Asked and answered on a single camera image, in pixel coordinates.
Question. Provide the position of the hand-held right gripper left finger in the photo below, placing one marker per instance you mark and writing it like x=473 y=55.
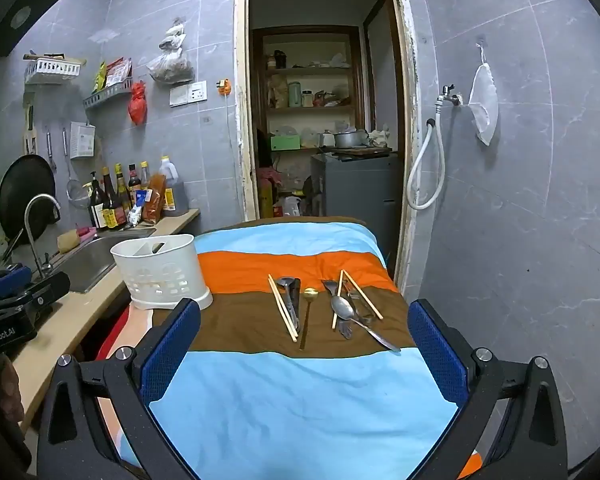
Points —
x=170 y=355

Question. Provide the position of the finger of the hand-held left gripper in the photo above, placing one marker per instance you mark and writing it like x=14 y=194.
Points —
x=11 y=280
x=50 y=287

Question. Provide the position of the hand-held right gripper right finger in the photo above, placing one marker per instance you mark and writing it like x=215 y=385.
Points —
x=436 y=355

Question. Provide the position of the white plastic utensil holder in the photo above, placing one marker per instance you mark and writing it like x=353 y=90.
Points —
x=155 y=270

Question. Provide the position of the wooden chopstick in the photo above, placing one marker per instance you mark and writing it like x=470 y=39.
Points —
x=280 y=307
x=337 y=300
x=362 y=294
x=286 y=310

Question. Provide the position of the large steel spoon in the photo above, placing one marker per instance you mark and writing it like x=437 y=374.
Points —
x=341 y=306

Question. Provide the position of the gold spoon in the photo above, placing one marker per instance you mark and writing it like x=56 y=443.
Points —
x=310 y=293

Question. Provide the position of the person's left hand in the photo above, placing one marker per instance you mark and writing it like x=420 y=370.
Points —
x=5 y=395

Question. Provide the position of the red and peach cloth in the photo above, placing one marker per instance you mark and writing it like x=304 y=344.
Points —
x=130 y=327

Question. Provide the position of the yellow sponge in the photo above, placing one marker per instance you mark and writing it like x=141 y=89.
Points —
x=69 y=241

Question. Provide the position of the steel sink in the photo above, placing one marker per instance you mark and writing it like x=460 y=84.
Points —
x=95 y=260

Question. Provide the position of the steel faucet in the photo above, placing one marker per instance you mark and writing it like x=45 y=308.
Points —
x=28 y=230

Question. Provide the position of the pink cloth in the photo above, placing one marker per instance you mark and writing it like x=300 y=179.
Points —
x=86 y=233

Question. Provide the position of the dark pump bottle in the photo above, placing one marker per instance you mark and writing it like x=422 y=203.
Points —
x=96 y=205

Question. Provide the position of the black frying pan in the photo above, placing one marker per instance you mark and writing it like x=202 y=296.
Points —
x=25 y=185

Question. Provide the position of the metal strainer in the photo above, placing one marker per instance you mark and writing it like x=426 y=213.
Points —
x=77 y=191

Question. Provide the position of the soy sauce bottle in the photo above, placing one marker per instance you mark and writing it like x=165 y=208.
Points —
x=111 y=202

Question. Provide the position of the blue and white packet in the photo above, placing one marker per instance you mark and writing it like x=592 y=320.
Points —
x=137 y=213

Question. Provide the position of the striped blue orange brown blanket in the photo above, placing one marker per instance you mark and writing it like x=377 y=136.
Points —
x=280 y=410

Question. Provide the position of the yellow-capped sauce bottle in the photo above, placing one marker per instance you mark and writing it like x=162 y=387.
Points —
x=122 y=187

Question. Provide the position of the red-capped sauce bottle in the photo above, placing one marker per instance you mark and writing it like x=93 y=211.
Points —
x=134 y=182

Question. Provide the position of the orange seasoning packet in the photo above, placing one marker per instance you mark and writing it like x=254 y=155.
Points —
x=155 y=200

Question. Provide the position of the small yellow-capped bottle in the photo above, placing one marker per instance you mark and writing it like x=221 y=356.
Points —
x=144 y=175

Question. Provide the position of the hanging cardboard box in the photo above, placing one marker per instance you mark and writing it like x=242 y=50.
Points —
x=82 y=140

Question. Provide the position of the wooden spatula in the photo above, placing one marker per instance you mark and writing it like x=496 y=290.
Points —
x=30 y=127

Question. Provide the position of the large oil jug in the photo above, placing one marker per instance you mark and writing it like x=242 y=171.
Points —
x=174 y=187

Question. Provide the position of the grey cabinet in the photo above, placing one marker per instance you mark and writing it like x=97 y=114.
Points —
x=360 y=195

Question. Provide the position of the white plastic jug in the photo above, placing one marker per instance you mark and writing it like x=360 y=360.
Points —
x=290 y=206

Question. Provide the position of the red hanging bag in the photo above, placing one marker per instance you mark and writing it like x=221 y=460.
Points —
x=137 y=104

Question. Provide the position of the white basket shelf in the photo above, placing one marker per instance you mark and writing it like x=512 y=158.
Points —
x=50 y=67

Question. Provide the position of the yellow snack packet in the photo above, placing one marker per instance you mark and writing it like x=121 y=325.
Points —
x=99 y=76

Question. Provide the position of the red snack packet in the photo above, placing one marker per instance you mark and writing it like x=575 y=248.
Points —
x=118 y=72

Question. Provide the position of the metal pot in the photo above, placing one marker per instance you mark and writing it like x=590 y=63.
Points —
x=350 y=139

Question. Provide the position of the green box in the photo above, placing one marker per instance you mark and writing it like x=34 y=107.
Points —
x=285 y=143

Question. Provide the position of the clear hanging plastic bag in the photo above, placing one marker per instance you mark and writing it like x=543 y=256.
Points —
x=170 y=65

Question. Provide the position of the white plastic bag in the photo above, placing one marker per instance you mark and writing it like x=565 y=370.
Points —
x=482 y=105

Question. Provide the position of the orange plug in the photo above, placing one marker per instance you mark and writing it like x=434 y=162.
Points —
x=223 y=86

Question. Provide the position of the wooden shelf cabinet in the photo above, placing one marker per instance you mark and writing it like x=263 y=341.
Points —
x=310 y=108

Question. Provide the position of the green canister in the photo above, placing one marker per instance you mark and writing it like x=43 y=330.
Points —
x=294 y=95

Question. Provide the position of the metal wall rack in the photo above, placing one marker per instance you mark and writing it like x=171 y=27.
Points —
x=105 y=96

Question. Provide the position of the white wall socket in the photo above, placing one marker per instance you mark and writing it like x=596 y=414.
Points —
x=187 y=94

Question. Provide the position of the door frame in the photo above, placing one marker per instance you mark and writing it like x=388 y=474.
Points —
x=242 y=110

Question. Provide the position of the wall tap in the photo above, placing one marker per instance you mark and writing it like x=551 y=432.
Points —
x=447 y=91

